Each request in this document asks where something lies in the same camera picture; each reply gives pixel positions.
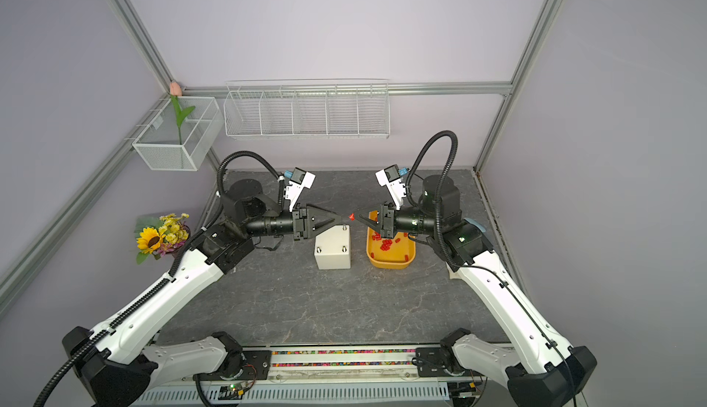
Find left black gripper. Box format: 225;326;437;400
245;202;342;243

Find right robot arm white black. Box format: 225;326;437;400
354;130;598;406

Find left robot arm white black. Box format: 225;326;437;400
35;151;344;406

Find red sleeves pile in tray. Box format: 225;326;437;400
367;232;408;252

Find white box with screws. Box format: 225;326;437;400
314;225;351;270

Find yellow plastic tray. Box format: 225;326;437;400
366;228;416;270

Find light blue spatula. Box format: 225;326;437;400
464;217;486;232

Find sunflower bouquet in vase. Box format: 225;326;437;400
134;213;191;265

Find small white mesh basket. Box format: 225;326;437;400
133;96;225;171

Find artificial pink tulip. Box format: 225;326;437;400
169;81;195;144

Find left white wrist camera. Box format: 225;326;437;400
284;167;316;212

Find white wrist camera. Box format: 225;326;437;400
284;167;316;212
376;164;408;210

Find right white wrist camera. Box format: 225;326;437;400
376;164;408;210

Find long white wire basket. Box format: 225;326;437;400
224;79;391;139

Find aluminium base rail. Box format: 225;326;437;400
148;341;576;386

